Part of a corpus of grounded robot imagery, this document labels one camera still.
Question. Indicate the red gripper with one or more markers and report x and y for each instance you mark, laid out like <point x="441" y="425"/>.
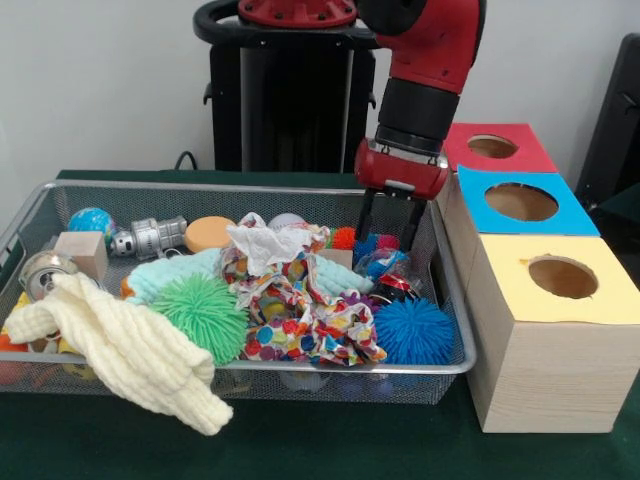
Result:
<point x="402" y="172"/>

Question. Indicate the crushed clear water bottle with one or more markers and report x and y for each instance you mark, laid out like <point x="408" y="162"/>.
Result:
<point x="385" y="264"/>

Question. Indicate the blue spiky ball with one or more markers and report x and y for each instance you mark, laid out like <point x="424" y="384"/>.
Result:
<point x="415" y="332"/>

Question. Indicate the colourful patterned cloth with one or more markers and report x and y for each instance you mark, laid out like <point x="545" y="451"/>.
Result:
<point x="265" y="245"/>
<point x="310" y="335"/>

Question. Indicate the mint green cloth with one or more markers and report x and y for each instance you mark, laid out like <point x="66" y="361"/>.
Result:
<point x="160" y="275"/>

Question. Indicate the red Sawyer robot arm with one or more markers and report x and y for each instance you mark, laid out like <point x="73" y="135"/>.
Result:
<point x="430" y="60"/>

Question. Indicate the shallow clear mesh bin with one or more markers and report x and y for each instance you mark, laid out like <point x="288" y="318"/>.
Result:
<point x="445" y="340"/>

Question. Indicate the wooden box with three holes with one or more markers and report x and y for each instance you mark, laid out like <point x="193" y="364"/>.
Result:
<point x="550" y="370"/>

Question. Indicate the orange spiky ball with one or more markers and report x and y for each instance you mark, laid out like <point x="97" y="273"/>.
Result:
<point x="344" y="237"/>

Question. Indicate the purple spiky ball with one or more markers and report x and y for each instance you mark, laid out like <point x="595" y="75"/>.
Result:
<point x="358" y="300"/>

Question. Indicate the pale pink ball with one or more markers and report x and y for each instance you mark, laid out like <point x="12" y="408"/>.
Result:
<point x="285" y="219"/>

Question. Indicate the tan round bun toy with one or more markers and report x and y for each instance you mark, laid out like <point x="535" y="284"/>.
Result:
<point x="208" y="234"/>

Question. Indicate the green spiky ball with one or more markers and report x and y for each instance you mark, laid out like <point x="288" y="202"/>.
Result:
<point x="205" y="315"/>

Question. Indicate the small blue globe ball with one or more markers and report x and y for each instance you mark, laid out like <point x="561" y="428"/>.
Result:
<point x="92" y="222"/>

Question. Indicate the pale yellow cloth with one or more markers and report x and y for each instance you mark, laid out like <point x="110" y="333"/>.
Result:
<point x="120" y="345"/>

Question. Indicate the small wooden cube block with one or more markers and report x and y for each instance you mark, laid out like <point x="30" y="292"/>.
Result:
<point x="80" y="255"/>

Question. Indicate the round silver tin can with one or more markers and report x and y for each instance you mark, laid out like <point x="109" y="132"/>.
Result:
<point x="45" y="275"/>

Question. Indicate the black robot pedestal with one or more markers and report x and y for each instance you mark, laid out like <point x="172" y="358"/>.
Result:
<point x="290" y="100"/>

